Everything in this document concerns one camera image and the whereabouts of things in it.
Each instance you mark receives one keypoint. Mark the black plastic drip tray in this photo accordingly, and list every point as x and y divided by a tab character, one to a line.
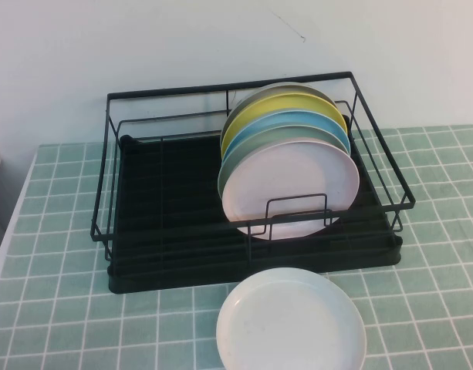
163	185

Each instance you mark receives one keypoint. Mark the green plate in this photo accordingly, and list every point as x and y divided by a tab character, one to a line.
298	133

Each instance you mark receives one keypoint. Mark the green tile-pattern tablecloth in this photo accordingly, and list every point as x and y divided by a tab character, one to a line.
433	289

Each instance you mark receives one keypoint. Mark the blue plate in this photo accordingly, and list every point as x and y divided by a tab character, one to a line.
298	117

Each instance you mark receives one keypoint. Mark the yellow plate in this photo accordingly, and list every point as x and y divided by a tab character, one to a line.
282	103

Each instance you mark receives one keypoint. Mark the grey plate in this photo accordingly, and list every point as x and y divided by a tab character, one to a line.
267	89

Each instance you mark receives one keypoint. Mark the white plate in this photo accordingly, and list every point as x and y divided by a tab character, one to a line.
290	323

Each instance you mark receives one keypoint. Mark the pink plate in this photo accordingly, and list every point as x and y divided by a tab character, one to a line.
290	173

